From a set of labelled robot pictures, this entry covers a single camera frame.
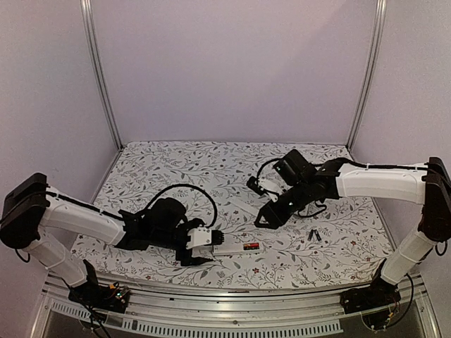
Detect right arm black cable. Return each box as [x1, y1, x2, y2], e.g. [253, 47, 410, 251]
[255, 158, 429, 187]

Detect aluminium front frame rail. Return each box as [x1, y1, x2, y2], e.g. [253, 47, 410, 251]
[30, 273, 443, 337]

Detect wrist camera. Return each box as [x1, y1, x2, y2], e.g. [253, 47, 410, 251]
[246, 176, 283, 199]
[186, 227, 224, 249]

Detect white battery cover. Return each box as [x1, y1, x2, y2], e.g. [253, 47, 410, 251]
[231, 199, 259, 217]

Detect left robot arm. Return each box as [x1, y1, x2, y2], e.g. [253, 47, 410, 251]
[1, 173, 224, 306]

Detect red green battery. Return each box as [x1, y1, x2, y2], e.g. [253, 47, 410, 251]
[243, 243, 260, 251]

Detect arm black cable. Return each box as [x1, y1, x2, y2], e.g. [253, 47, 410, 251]
[147, 183, 218, 228]
[255, 158, 429, 187]

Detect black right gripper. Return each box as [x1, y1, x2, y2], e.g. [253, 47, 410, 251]
[254, 180, 312, 230]

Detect floral patterned table mat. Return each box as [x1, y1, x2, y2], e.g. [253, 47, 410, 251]
[71, 142, 393, 289]

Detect right aluminium corner post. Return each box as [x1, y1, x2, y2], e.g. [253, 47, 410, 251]
[346, 0, 387, 153]

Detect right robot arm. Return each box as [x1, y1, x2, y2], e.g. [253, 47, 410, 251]
[247, 149, 450, 307]

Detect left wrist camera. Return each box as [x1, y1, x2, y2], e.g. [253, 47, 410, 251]
[186, 227, 224, 249]

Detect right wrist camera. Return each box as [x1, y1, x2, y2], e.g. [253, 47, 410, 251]
[246, 176, 283, 199]

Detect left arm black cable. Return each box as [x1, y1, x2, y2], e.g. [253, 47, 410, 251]
[147, 183, 218, 228]

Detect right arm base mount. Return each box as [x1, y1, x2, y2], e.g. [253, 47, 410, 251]
[340, 280, 401, 331]

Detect aluminium corner post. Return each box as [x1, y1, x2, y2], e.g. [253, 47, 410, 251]
[346, 0, 387, 153]
[80, 0, 123, 151]

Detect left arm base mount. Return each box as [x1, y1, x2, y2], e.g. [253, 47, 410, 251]
[68, 260, 130, 313]

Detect left aluminium corner post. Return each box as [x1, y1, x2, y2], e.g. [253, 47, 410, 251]
[80, 0, 123, 151]

